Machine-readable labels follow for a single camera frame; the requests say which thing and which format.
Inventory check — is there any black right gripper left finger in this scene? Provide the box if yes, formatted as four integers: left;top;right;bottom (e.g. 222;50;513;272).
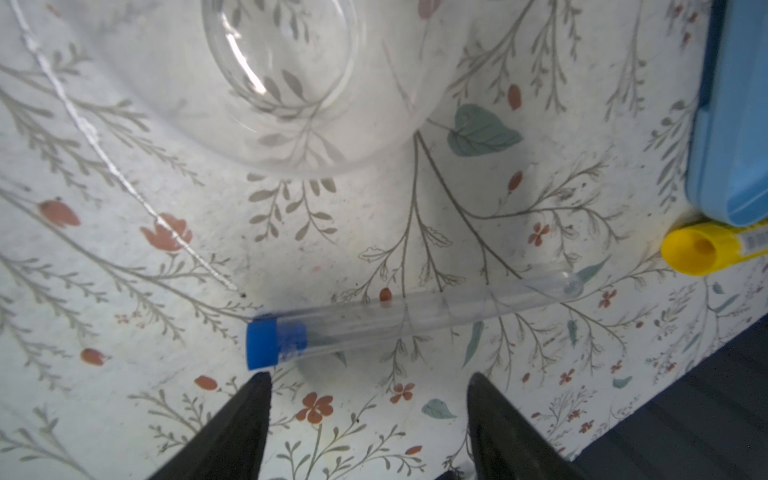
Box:
152;372;272;479

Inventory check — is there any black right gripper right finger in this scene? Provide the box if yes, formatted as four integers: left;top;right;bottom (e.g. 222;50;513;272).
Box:
467;373;584;480

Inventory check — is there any yellow capped tube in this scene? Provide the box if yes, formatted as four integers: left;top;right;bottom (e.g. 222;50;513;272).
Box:
660;220;767;276

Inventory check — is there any glass stirring rod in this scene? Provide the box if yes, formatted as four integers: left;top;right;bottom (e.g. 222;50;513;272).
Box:
7;0;240;292

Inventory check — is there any blue plastic bin lid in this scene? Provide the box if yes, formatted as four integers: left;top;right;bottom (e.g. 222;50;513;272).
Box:
686;0;767;227

